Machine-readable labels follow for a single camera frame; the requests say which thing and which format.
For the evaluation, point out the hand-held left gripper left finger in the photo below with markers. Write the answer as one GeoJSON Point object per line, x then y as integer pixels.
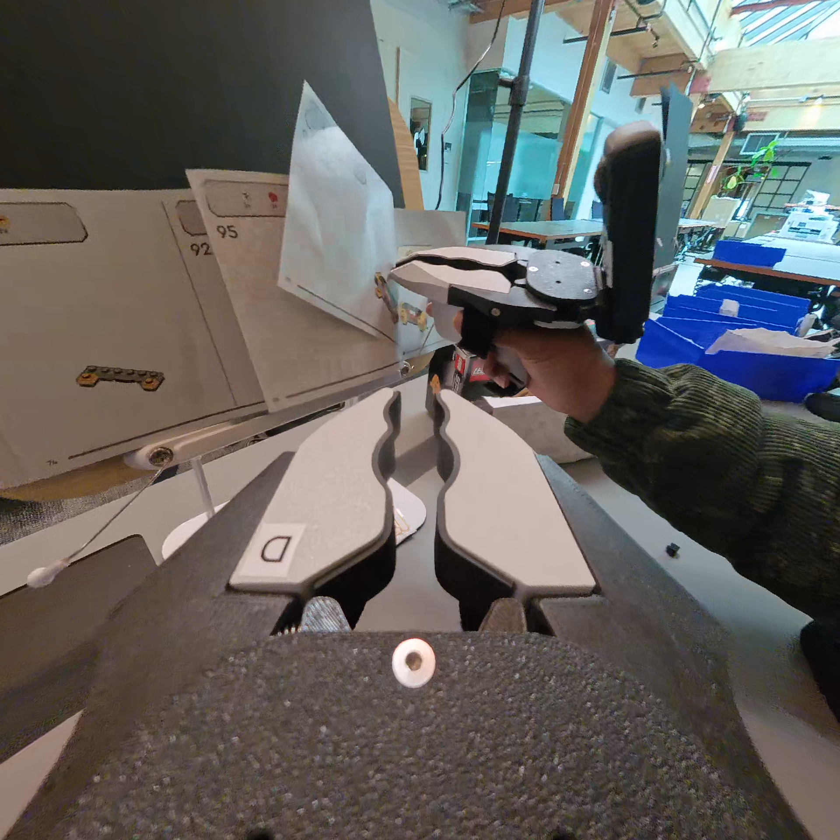
{"type": "Point", "coordinates": [328, 512]}

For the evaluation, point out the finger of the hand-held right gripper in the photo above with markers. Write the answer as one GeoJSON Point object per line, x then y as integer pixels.
{"type": "Point", "coordinates": [453, 282]}
{"type": "Point", "coordinates": [459, 256]}

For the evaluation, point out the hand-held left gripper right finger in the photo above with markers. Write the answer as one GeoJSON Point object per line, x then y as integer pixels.
{"type": "Point", "coordinates": [512, 518]}

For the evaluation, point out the person's right forearm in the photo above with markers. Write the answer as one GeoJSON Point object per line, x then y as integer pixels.
{"type": "Point", "coordinates": [722, 459]}

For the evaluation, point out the black lego box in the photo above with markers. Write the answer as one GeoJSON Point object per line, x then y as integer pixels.
{"type": "Point", "coordinates": [469, 374]}

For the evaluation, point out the lego instruction booklet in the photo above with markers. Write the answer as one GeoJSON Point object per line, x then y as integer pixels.
{"type": "Point", "coordinates": [131, 315]}

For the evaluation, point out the person's right hand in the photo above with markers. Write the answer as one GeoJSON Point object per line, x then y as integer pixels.
{"type": "Point", "coordinates": [564, 374]}

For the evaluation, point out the printed sticker sheet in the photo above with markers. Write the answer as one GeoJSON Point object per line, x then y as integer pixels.
{"type": "Point", "coordinates": [405, 527]}

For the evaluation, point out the black standing panel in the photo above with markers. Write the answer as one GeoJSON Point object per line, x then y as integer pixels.
{"type": "Point", "coordinates": [676, 164]}

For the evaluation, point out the pale background table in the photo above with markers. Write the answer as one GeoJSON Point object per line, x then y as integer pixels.
{"type": "Point", "coordinates": [538, 229]}

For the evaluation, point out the white printed paper bag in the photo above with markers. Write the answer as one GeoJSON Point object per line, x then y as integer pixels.
{"type": "Point", "coordinates": [538, 426]}

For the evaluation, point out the blue storage bin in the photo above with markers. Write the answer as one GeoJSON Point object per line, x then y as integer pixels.
{"type": "Point", "coordinates": [748, 253]}
{"type": "Point", "coordinates": [689, 328]}

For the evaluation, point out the green potted plant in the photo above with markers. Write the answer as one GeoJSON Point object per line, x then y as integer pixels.
{"type": "Point", "coordinates": [754, 164]}

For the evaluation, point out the white book stand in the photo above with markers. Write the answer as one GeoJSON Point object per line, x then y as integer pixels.
{"type": "Point", "coordinates": [197, 439]}

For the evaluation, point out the black metal pole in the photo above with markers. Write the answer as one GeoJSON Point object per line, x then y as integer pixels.
{"type": "Point", "coordinates": [518, 111]}

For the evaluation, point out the crumpled white paper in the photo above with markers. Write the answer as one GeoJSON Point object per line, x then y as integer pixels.
{"type": "Point", "coordinates": [768, 341]}

